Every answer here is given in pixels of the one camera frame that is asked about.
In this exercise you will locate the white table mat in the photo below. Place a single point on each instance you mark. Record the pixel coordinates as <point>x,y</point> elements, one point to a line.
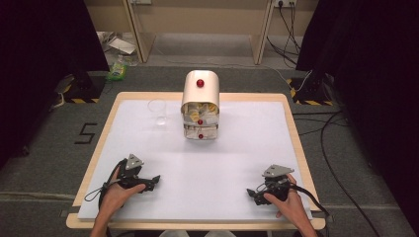
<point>204,171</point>

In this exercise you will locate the wooden table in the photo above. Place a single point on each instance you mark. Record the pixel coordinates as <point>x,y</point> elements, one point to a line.
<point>290,108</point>

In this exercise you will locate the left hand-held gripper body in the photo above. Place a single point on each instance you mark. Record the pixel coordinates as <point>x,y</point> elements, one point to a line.
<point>129,176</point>

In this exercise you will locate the green packet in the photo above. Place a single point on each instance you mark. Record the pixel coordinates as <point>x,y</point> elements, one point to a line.
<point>116,71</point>

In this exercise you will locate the person's legs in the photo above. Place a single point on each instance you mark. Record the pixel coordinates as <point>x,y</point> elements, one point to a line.
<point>197,233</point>

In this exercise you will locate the white wall socket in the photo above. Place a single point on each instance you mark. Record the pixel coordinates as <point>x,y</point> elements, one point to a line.
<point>285,2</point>

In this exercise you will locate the clear glass cup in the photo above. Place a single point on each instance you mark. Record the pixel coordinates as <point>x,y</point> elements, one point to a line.
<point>157,112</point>

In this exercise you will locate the person's left hand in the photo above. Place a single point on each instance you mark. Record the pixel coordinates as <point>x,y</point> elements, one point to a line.
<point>113,197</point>

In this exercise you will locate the white mini drawer cabinet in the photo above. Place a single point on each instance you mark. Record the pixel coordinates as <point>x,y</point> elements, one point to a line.
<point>201,95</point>

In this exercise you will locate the person's right hand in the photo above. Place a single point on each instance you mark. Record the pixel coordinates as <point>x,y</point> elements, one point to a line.
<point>291,207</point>

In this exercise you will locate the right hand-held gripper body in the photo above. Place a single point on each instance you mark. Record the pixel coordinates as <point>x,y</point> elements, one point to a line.
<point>276,186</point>

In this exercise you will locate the beige desk leg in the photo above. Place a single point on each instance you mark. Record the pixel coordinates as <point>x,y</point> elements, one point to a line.
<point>140,33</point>
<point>262,36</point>

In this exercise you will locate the black curtain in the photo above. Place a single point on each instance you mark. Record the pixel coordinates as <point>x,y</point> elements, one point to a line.
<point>39,65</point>
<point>372,82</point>

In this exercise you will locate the black stand base striped tape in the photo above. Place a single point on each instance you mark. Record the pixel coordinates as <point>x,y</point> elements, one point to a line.
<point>84,89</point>
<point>311,92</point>

